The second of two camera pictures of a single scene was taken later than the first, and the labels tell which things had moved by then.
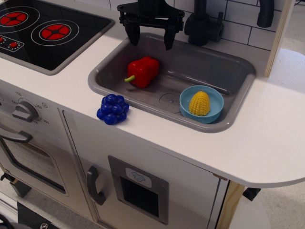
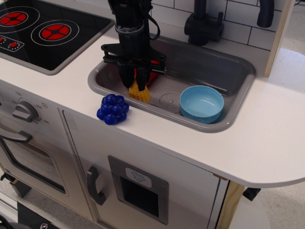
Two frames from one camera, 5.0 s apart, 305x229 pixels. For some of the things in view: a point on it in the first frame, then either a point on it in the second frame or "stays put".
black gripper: (133, 14) → (134, 51)
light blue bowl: (201, 104) stays put
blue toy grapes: (113, 109) stays put
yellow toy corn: (199, 104) → (134, 92)
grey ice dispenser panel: (140, 191) stays put
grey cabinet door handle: (99, 197) stays put
